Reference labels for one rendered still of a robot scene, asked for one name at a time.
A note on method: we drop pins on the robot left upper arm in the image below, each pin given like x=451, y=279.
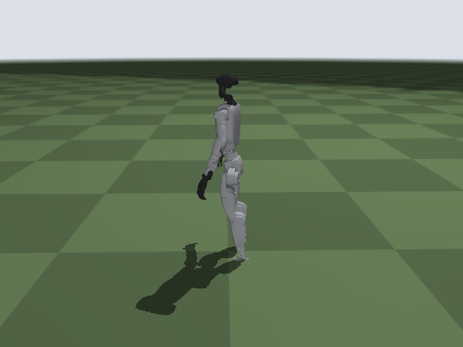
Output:
x=221, y=117

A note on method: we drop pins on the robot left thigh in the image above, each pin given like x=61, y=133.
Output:
x=228, y=193

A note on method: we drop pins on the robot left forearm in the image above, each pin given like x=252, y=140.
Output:
x=214, y=158

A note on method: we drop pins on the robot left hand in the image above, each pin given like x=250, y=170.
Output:
x=203, y=184

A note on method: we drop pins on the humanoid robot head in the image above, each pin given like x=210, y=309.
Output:
x=226, y=81

